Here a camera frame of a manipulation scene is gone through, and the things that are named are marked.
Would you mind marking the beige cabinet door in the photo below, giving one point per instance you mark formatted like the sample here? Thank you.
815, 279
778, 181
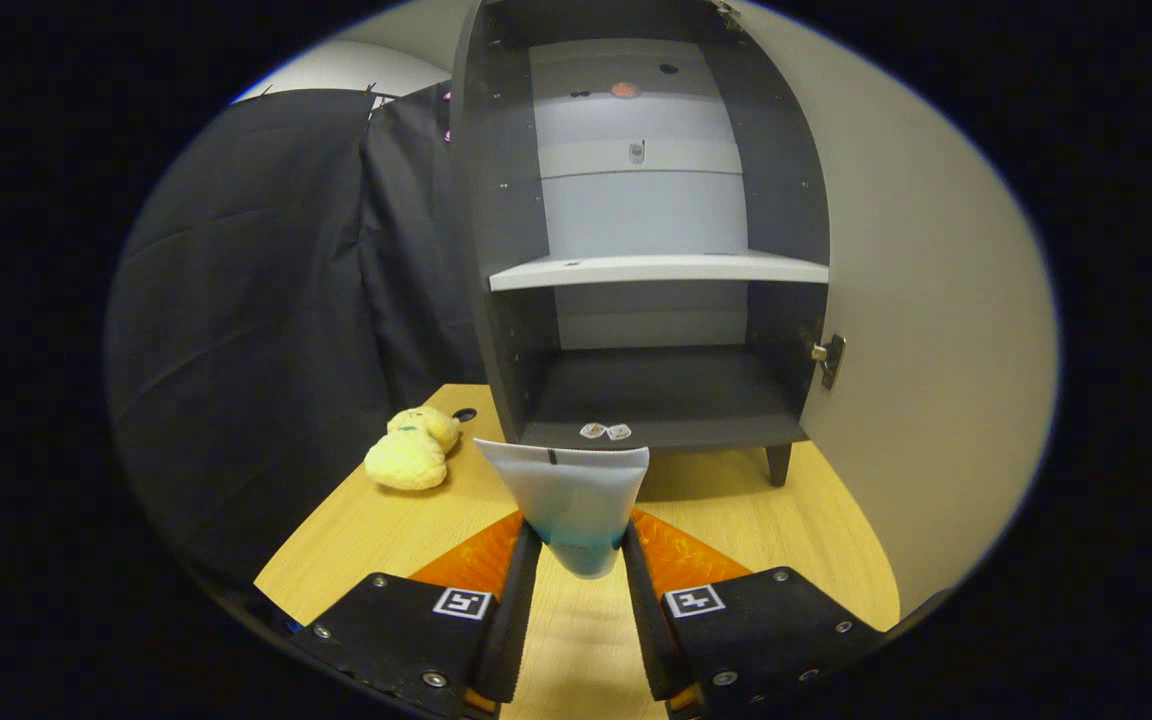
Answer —
926, 300

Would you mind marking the metal door hinge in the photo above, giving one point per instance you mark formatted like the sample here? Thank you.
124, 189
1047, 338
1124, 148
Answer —
829, 358

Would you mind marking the round black disc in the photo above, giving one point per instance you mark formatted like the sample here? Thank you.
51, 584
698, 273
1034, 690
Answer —
465, 414

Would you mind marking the white cabinet shelf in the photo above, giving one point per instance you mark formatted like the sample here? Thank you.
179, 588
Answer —
656, 270

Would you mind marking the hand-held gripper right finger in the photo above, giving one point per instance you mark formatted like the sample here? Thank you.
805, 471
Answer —
651, 620

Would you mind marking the yellow plush toy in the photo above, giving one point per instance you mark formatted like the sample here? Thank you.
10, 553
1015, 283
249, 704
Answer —
411, 450

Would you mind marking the white and blue tube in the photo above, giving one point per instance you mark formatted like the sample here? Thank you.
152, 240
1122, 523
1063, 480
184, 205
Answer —
576, 490

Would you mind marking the dark grey cabinet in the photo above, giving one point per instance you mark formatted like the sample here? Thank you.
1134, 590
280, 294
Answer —
656, 395

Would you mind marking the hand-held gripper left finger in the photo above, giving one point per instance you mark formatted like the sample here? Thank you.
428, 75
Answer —
511, 620

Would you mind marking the black backdrop cloth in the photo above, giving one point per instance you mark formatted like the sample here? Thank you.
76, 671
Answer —
266, 300

